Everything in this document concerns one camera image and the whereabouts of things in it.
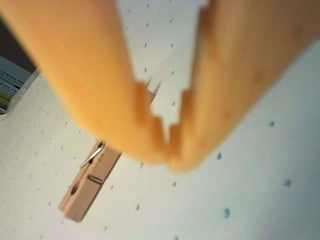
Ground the wooden clothespin with metal spring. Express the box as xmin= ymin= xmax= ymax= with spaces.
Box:
xmin=57 ymin=76 xmax=163 ymax=224

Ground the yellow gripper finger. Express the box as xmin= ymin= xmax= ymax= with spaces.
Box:
xmin=167 ymin=0 xmax=320 ymax=173
xmin=0 ymin=0 xmax=168 ymax=165

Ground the white labelled box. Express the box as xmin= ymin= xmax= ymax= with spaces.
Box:
xmin=0 ymin=54 xmax=41 ymax=116

